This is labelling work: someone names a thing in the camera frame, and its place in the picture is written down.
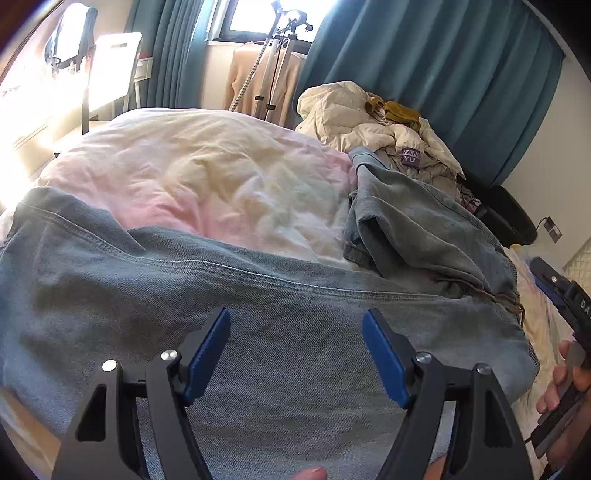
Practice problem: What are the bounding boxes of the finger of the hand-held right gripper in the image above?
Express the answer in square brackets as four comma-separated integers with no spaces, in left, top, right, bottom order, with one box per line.
[529,256,575,315]

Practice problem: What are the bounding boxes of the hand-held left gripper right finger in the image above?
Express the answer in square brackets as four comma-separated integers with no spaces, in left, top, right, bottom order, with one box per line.
[361,308,534,480]

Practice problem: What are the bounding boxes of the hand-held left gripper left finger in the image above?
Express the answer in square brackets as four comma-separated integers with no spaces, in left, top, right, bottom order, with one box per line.
[51,307,232,480]

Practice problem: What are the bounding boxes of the blue denim jeans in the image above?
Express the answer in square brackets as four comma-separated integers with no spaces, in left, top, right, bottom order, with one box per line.
[0,147,541,480]

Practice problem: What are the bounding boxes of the person's right hand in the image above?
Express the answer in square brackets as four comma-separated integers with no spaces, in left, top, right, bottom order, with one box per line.
[536,339,591,469]

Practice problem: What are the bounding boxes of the cream quilted headboard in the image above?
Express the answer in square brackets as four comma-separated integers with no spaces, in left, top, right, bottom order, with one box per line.
[562,235,591,289]

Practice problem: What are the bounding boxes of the black armchair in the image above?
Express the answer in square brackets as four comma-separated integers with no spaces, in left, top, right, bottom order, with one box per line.
[462,171,539,247]

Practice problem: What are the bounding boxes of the floral patterned cloth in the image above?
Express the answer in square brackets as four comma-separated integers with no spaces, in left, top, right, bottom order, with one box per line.
[456,185,483,215]

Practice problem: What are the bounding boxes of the grey jacket with purple label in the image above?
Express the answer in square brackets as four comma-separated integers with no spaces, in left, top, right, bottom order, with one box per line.
[376,141,465,204]

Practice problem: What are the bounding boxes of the pink and cream duvet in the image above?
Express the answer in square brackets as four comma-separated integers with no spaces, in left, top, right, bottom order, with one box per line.
[0,107,583,480]

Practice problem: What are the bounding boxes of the mustard yellow garment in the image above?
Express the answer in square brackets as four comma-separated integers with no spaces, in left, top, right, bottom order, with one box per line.
[365,92,423,132]

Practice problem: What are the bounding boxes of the wide teal curtain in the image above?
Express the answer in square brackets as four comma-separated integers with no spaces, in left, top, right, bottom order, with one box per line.
[293,0,566,188]

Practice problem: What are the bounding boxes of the cream puffer jacket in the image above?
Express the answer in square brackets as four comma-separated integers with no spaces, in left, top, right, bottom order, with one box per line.
[295,80,467,185]

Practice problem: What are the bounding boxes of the beige hanging sweater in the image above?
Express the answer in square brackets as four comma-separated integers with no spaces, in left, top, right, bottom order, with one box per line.
[224,41,303,127]

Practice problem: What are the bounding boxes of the narrow teal curtain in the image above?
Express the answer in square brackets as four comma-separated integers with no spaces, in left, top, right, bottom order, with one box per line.
[124,0,220,112]

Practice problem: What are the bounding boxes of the white chair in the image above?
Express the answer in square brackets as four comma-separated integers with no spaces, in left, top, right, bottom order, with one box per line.
[81,31,144,136]

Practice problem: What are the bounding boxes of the window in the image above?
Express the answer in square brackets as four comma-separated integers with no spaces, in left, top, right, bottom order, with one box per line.
[219,0,335,47]

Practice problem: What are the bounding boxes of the wall socket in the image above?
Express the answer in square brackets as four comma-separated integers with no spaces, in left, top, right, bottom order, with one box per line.
[540,217,564,243]

